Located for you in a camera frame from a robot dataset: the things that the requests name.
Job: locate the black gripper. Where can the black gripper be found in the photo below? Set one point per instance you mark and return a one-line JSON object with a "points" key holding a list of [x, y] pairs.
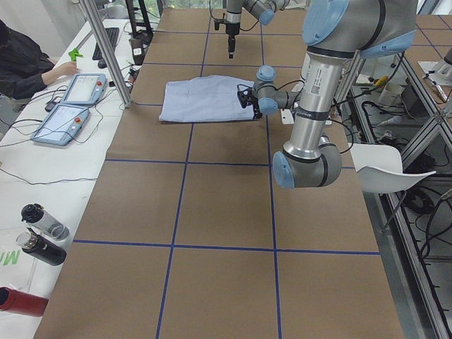
{"points": [[232, 30], [256, 113]]}

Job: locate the blue striped button shirt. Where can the blue striped button shirt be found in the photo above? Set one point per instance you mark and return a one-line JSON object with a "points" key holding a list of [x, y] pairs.
{"points": [[205, 99]]}

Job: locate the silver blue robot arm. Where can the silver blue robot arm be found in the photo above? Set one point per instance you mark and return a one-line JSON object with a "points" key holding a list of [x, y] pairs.
{"points": [[262, 11], [334, 31]]}

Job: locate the person in black clothes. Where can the person in black clothes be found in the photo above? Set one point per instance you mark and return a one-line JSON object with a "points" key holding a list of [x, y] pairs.
{"points": [[25, 68]]}

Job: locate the person's hand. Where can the person's hand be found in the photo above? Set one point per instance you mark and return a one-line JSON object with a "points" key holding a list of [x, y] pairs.
{"points": [[66, 69]]}

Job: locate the white plastic chair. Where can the white plastic chair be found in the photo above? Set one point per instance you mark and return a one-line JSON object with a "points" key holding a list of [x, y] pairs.
{"points": [[380, 171]]}

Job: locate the upper blue teach pendant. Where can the upper blue teach pendant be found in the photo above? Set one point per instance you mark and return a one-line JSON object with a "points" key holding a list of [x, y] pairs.
{"points": [[85, 89]]}

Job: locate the blue teach pendant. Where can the blue teach pendant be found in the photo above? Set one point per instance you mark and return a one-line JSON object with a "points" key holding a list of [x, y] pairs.
{"points": [[61, 125], [85, 89]]}

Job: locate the green plastic clamp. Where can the green plastic clamp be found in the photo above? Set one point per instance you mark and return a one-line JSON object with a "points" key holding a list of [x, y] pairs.
{"points": [[74, 54]]}

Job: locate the lower blue teach pendant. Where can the lower blue teach pendant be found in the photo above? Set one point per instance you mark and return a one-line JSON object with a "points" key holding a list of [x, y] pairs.
{"points": [[61, 125]]}

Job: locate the clear bottle black lid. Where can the clear bottle black lid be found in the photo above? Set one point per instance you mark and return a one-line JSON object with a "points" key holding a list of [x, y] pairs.
{"points": [[35, 215]]}

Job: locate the red bottle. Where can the red bottle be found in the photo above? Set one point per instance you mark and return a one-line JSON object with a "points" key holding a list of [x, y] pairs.
{"points": [[18, 302]]}

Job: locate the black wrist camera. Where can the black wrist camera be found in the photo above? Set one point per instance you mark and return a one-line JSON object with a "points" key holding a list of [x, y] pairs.
{"points": [[244, 94], [219, 24]]}

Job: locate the aluminium frame post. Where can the aluminium frame post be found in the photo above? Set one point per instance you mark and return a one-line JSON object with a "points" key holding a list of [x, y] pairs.
{"points": [[95, 21]]}

